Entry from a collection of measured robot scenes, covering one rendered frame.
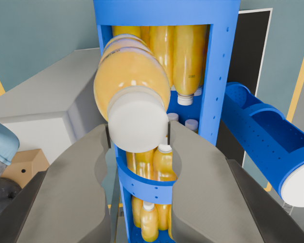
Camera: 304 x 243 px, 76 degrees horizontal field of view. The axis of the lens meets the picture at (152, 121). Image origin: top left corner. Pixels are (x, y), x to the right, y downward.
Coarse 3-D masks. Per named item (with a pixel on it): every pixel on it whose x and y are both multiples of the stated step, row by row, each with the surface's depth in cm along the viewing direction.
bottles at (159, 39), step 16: (112, 32) 45; (128, 32) 44; (144, 32) 48; (160, 32) 42; (208, 32) 44; (160, 48) 44; (192, 128) 58; (128, 160) 63; (160, 208) 72; (160, 224) 76
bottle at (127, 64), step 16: (112, 48) 19; (128, 48) 17; (144, 48) 19; (112, 64) 15; (128, 64) 14; (144, 64) 15; (160, 64) 17; (96, 80) 16; (112, 80) 14; (128, 80) 14; (144, 80) 14; (160, 80) 15; (96, 96) 15; (112, 96) 13; (160, 96) 14
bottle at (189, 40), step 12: (204, 24) 39; (180, 36) 40; (192, 36) 39; (204, 36) 40; (180, 48) 41; (192, 48) 40; (204, 48) 42; (180, 60) 42; (192, 60) 41; (180, 72) 43; (192, 72) 43; (180, 84) 45; (192, 84) 44; (180, 96) 47; (192, 96) 47
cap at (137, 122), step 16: (128, 96) 12; (144, 96) 12; (112, 112) 12; (128, 112) 11; (144, 112) 12; (160, 112) 12; (112, 128) 12; (128, 128) 12; (144, 128) 12; (160, 128) 12; (128, 144) 13; (144, 144) 13
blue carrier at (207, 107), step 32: (96, 0) 34; (128, 0) 29; (160, 0) 28; (192, 0) 28; (224, 0) 30; (224, 32) 33; (224, 64) 37; (128, 192) 73; (160, 192) 47; (128, 224) 76
